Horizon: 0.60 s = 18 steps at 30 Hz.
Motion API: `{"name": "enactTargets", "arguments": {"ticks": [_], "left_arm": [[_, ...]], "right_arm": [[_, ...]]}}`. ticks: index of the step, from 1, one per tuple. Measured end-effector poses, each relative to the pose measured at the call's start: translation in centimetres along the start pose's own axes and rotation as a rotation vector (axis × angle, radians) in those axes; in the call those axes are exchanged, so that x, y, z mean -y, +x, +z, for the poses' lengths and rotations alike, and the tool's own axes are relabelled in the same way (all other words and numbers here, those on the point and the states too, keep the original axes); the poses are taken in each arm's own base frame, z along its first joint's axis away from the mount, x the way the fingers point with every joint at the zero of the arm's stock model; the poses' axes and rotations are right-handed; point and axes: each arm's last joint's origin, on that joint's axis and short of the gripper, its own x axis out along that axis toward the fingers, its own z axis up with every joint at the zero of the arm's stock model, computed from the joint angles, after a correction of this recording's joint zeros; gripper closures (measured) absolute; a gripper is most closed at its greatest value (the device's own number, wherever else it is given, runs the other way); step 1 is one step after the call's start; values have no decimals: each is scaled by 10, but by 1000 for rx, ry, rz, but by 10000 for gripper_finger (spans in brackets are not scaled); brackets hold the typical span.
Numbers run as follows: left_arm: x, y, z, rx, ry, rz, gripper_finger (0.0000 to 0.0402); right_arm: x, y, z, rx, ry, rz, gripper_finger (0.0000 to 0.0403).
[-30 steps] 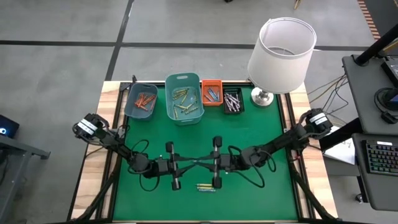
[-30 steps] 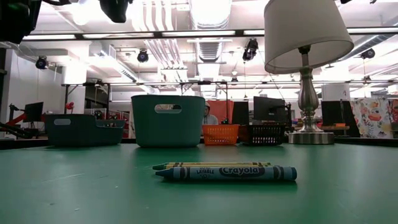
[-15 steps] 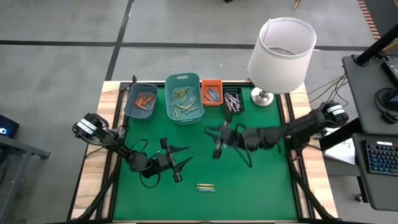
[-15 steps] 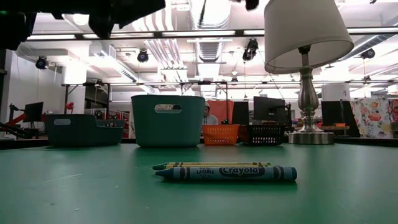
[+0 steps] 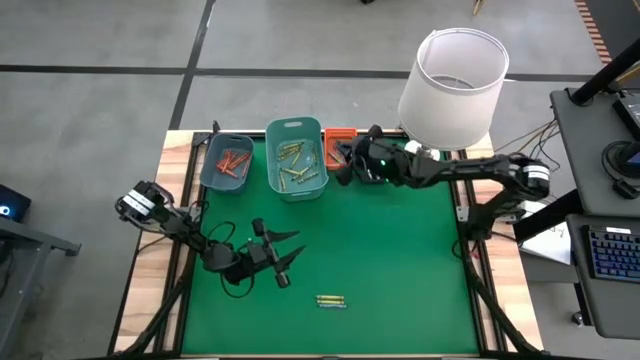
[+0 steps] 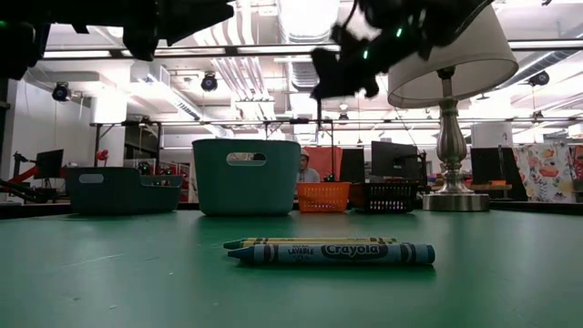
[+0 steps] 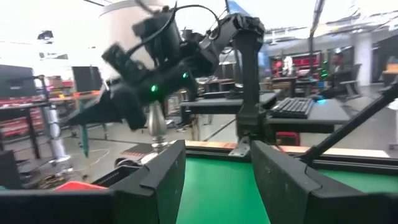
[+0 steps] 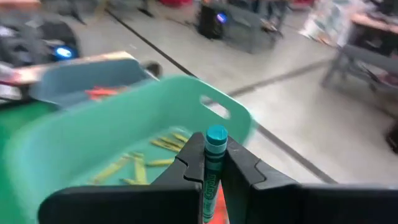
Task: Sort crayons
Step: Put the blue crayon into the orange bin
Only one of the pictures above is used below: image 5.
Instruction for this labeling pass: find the orange plastic basket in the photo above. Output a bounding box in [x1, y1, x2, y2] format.
[323, 127, 359, 172]

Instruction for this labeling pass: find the table lamp white shade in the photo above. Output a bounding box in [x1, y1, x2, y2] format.
[397, 27, 510, 162]

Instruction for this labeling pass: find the small blue-grey plastic bin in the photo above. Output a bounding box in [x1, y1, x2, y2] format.
[199, 132, 255, 195]

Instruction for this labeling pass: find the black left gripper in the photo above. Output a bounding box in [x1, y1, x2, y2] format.
[244, 218, 307, 290]

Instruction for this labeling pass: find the black screen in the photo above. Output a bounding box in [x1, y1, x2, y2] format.
[612, 89, 640, 142]

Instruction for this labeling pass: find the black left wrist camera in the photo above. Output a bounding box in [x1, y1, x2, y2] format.
[247, 242, 269, 266]

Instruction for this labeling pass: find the green table mat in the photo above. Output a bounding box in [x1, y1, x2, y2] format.
[180, 135, 482, 357]

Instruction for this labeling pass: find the black keyboard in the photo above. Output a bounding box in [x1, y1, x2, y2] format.
[587, 224, 640, 285]

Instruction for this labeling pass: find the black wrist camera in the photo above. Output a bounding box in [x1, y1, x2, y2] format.
[367, 149, 396, 179]
[247, 242, 269, 266]

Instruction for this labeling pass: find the grey metal cart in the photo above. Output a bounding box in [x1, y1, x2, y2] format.
[0, 214, 82, 359]

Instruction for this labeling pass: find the black round device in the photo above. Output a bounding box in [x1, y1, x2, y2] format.
[601, 139, 640, 201]

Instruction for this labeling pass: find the black device blue light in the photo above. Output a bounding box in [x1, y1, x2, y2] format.
[0, 183, 32, 224]

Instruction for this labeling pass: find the white paper sheet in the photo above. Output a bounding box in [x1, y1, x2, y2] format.
[518, 202, 572, 266]

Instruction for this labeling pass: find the black pole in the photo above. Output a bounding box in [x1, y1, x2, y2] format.
[569, 38, 640, 107]

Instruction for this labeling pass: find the grey side desk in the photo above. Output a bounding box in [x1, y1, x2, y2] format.
[549, 87, 640, 219]

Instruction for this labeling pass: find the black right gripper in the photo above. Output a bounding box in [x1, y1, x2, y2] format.
[335, 124, 404, 187]

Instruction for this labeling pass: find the grey keyboard desk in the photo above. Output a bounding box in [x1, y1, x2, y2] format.
[566, 213, 640, 341]

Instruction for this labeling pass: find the black support bar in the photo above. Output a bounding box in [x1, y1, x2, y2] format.
[512, 188, 571, 244]

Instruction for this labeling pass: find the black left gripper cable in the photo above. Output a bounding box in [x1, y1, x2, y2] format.
[205, 219, 257, 300]

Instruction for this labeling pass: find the large teal plastic bin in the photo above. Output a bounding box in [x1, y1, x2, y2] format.
[264, 116, 330, 203]

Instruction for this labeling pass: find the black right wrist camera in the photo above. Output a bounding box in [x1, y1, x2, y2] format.
[367, 149, 396, 179]

